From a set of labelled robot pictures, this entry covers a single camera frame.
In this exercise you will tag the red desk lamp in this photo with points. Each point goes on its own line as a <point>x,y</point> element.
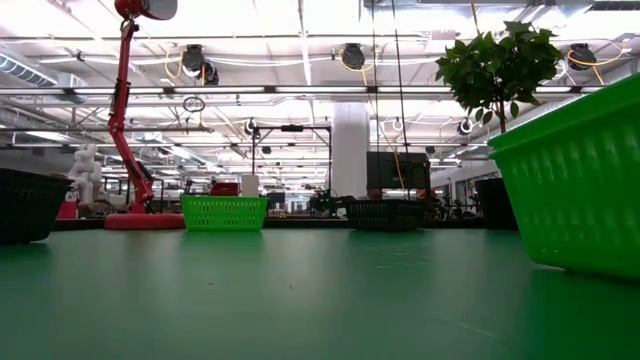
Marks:
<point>145,221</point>

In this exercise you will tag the white box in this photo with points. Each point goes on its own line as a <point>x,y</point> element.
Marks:
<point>250,185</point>

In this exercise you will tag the red storage bin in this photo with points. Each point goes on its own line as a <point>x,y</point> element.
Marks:
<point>67,210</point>

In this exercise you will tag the white round column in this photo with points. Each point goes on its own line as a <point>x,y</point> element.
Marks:
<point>350,150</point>

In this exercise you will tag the red toolbox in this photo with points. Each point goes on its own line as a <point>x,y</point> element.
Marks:
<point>225,189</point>

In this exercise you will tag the black monitor screen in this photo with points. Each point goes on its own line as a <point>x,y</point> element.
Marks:
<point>385,170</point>

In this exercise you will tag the green plastic basket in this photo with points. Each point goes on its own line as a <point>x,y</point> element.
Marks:
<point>575,110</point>
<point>590,225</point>
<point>225,200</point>

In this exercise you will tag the potted green plant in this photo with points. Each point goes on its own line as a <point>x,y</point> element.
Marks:
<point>492,70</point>

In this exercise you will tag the black gantry frame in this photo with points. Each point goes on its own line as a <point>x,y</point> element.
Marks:
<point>292,128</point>

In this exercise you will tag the white robot figure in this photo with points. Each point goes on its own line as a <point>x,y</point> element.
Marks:
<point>85,172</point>

